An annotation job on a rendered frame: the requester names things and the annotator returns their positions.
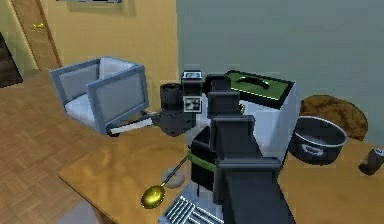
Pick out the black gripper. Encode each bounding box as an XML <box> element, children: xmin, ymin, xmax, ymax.
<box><xmin>107</xmin><ymin>82</ymin><xmax>198</xmax><ymax>138</ymax></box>

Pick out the grey blue armchair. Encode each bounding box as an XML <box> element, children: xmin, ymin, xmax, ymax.
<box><xmin>49</xmin><ymin>55</ymin><xmax>150</xmax><ymax>136</ymax></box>

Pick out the wooden table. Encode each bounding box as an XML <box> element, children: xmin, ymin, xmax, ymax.
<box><xmin>57</xmin><ymin>126</ymin><xmax>384</xmax><ymax>224</ymax></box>

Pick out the grey round lump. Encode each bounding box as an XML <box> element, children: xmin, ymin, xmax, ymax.
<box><xmin>161</xmin><ymin>167</ymin><xmax>186</xmax><ymax>190</ymax></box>

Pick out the white coffee machine green top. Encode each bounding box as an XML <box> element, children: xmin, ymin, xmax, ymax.
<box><xmin>159</xmin><ymin>69</ymin><xmax>298</xmax><ymax>224</ymax></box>

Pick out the brown wooden room door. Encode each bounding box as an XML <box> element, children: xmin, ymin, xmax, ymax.
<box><xmin>11</xmin><ymin>0</ymin><xmax>63</xmax><ymax>72</ymax></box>

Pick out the black cooking pot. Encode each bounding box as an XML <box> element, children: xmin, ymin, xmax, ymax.
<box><xmin>287</xmin><ymin>115</ymin><xmax>349</xmax><ymax>167</ymax></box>

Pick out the dark brown bottle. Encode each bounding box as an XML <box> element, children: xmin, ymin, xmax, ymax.
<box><xmin>357</xmin><ymin>147</ymin><xmax>384</xmax><ymax>177</ymax></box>

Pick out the gold spoon black handle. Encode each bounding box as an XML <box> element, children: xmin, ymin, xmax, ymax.
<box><xmin>140</xmin><ymin>155</ymin><xmax>190</xmax><ymax>211</ymax></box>

